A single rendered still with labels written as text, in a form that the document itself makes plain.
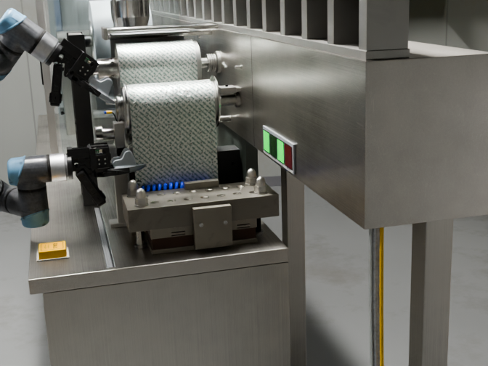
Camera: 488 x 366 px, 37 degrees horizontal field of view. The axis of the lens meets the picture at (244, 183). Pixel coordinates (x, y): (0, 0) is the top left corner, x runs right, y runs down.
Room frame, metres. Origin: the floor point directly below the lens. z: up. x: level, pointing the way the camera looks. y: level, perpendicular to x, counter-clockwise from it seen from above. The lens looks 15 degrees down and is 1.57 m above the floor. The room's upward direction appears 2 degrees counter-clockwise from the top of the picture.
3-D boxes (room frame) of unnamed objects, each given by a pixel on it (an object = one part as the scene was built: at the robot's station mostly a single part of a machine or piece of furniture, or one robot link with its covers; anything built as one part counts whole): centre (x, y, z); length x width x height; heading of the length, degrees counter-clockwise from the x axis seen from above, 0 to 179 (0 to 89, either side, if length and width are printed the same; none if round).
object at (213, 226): (1.83, 0.09, 0.96); 0.10 x 0.03 x 0.11; 104
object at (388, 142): (2.78, 0.05, 1.29); 3.10 x 0.28 x 0.30; 14
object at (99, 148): (1.96, 0.42, 1.12); 0.12 x 0.08 x 0.09; 104
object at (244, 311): (2.97, 0.50, 0.43); 2.52 x 0.64 x 0.86; 14
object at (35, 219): (1.93, 0.58, 1.01); 0.11 x 0.08 x 0.11; 52
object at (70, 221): (2.97, 0.51, 0.88); 2.52 x 0.66 x 0.04; 14
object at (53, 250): (1.83, 0.51, 0.91); 0.07 x 0.07 x 0.02; 14
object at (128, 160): (1.97, 0.31, 1.11); 0.09 x 0.03 x 0.06; 103
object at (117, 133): (2.07, 0.37, 1.05); 0.06 x 0.05 x 0.31; 104
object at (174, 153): (2.02, 0.19, 1.11); 0.23 x 0.01 x 0.18; 104
